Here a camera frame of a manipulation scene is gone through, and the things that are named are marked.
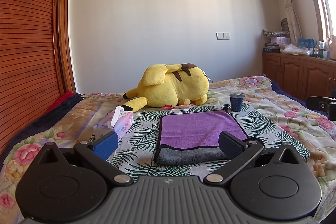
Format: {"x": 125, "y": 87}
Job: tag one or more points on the palm leaf print sheet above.
{"x": 135, "y": 152}

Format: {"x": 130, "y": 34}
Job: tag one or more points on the pink tissue box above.
{"x": 119, "y": 121}

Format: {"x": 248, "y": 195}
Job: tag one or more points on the wooden sideboard cabinet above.
{"x": 300, "y": 76}

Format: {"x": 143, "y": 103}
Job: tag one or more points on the blue patterned box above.
{"x": 306, "y": 44}

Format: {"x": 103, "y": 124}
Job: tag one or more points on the white plastic bag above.
{"x": 291, "y": 49}

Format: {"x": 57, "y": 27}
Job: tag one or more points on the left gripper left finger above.
{"x": 94, "y": 156}

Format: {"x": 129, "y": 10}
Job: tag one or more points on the wall switch and socket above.
{"x": 223, "y": 36}

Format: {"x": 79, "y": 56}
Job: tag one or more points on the red pillow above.
{"x": 59, "y": 100}

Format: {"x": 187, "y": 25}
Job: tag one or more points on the wooden slatted headboard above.
{"x": 31, "y": 77}

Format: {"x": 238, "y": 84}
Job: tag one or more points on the stack of boxes and books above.
{"x": 275, "y": 42}

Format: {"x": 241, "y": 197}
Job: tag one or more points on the pink thermos jug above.
{"x": 331, "y": 45}

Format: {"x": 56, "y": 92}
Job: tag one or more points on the dark blue cup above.
{"x": 236, "y": 101}

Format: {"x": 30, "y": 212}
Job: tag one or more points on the floral bedspread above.
{"x": 268, "y": 113}

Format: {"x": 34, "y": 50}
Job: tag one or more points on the yellow Pikachu plush toy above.
{"x": 161, "y": 85}

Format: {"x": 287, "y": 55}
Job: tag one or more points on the purple and grey towel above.
{"x": 192, "y": 138}

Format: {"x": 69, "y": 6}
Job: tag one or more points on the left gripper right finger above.
{"x": 241, "y": 154}

